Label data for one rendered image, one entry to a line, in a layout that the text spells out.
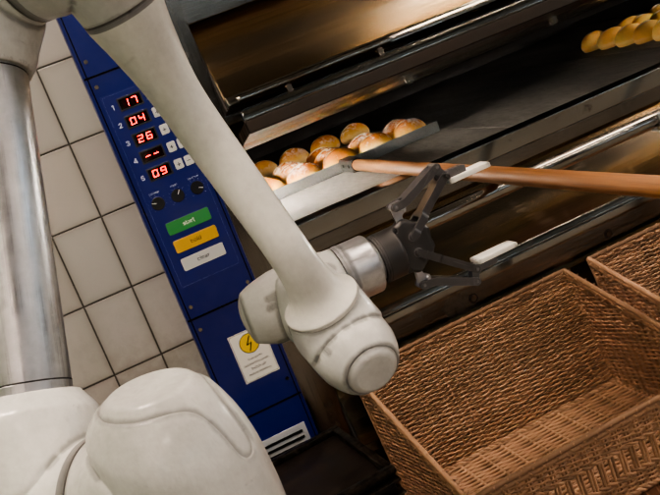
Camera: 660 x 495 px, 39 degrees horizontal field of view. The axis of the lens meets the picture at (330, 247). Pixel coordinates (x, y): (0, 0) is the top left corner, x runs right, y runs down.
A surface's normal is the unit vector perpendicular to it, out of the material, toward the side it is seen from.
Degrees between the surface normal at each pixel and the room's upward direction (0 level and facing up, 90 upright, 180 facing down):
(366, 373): 115
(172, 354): 90
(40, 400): 42
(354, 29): 70
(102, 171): 90
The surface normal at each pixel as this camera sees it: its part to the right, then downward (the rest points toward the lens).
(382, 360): 0.43, 0.52
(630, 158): 0.15, -0.21
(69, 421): 0.63, -0.53
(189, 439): 0.36, -0.31
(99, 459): -0.66, -0.07
